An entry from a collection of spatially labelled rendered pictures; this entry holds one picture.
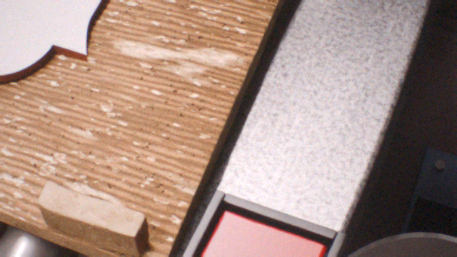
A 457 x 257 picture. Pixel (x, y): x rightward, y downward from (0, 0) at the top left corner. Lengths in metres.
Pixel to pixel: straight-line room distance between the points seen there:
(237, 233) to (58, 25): 0.17
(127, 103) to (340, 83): 0.13
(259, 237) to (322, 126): 0.09
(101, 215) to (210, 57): 0.13
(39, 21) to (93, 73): 0.05
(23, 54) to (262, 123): 0.15
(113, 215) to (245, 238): 0.07
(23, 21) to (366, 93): 0.22
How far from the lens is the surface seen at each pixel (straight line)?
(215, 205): 0.50
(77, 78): 0.55
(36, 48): 0.56
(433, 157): 1.64
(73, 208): 0.47
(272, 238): 0.49
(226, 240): 0.49
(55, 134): 0.53
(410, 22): 0.61
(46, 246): 0.52
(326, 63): 0.58
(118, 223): 0.47
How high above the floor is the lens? 1.37
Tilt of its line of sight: 56 degrees down
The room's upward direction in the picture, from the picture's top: 3 degrees counter-clockwise
